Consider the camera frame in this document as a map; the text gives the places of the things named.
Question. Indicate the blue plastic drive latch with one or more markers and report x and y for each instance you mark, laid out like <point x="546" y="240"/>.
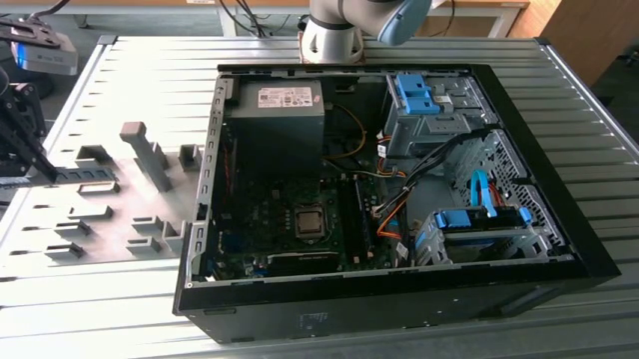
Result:
<point x="411" y="89"/>

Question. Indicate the green motherboard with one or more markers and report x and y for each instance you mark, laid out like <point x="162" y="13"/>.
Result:
<point x="259" y="224"/>

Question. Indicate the silver disk bay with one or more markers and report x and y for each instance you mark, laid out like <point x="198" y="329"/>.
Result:
<point x="499" y="235"/>

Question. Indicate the black PC case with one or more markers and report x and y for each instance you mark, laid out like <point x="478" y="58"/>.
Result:
<point x="350" y="310"/>

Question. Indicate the wooden cabinet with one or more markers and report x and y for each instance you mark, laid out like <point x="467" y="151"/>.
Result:
<point x="588" y="33"/>

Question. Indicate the silver CPU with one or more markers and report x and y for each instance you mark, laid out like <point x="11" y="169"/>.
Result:
<point x="310" y="223"/>

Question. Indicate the hard disk in blue carrier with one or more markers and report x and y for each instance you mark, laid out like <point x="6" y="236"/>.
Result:
<point x="451" y="220"/>

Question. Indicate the black camera bracket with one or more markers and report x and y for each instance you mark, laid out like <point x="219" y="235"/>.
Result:
<point x="30" y="31"/>

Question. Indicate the grey power supply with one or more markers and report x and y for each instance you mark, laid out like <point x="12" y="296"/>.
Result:
<point x="279" y="97"/>

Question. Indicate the silver drive cage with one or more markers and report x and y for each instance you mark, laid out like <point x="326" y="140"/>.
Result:
<point x="434" y="127"/>

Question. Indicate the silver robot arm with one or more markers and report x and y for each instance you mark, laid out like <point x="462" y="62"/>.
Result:
<point x="330" y="41"/>

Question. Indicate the grey parts rack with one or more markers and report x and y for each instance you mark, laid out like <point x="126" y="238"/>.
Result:
<point x="135" y="198"/>

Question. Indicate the black RAM slot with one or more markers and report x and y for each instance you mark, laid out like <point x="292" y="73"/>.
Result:
<point x="354" y="218"/>
<point x="347" y="218"/>
<point x="359" y="218"/>

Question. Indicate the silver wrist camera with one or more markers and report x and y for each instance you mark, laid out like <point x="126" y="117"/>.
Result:
<point x="50" y="60"/>

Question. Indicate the blue RAM stick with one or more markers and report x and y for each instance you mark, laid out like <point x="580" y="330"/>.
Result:
<point x="84" y="175"/>

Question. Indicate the black graphics card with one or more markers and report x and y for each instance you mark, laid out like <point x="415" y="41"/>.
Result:
<point x="299" y="263"/>

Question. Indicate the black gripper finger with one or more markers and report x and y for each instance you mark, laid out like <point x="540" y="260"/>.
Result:
<point x="30" y="123"/>
<point x="12" y="162"/>

